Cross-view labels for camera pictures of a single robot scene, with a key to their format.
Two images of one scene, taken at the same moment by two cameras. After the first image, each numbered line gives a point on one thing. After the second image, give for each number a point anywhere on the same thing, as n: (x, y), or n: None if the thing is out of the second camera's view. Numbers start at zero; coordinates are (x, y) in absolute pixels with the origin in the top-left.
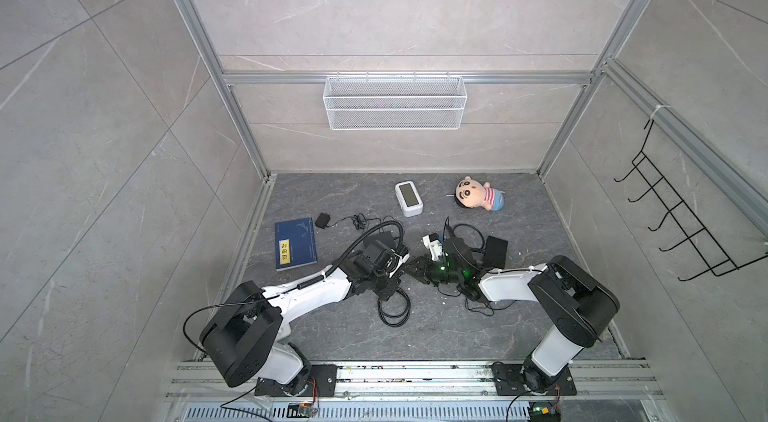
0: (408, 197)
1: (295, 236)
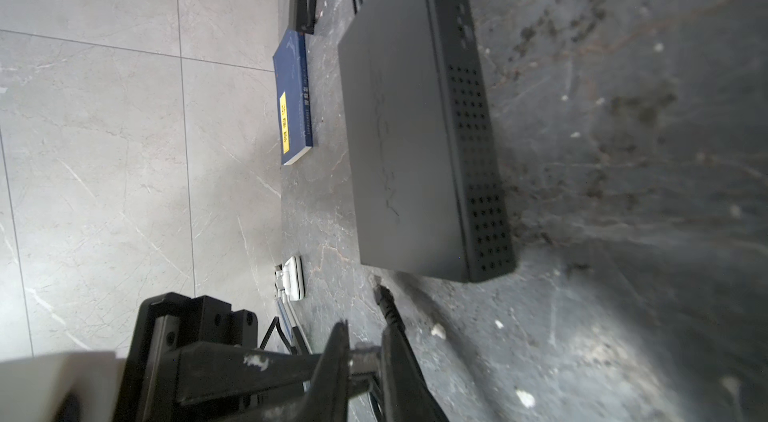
0: None
1: (291, 74)
